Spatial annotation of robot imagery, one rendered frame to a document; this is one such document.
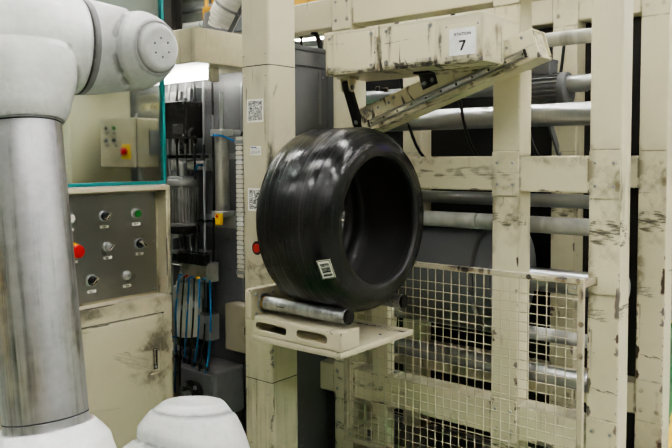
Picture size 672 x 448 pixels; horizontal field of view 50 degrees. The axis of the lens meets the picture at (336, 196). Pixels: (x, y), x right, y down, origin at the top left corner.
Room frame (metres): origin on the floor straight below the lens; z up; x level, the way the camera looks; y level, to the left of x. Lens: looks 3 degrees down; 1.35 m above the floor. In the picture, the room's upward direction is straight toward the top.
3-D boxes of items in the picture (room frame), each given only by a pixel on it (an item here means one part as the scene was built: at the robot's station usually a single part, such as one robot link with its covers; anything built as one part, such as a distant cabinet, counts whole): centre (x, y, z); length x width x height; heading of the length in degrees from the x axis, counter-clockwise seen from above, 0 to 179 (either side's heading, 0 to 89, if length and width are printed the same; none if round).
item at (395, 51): (2.40, -0.28, 1.71); 0.61 x 0.25 x 0.15; 51
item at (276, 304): (2.14, 0.10, 0.90); 0.35 x 0.05 x 0.05; 51
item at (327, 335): (2.15, 0.10, 0.83); 0.36 x 0.09 x 0.06; 51
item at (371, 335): (2.25, 0.01, 0.80); 0.37 x 0.36 x 0.02; 141
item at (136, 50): (1.03, 0.30, 1.51); 0.18 x 0.14 x 0.13; 42
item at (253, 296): (2.37, 0.15, 0.90); 0.40 x 0.03 x 0.10; 141
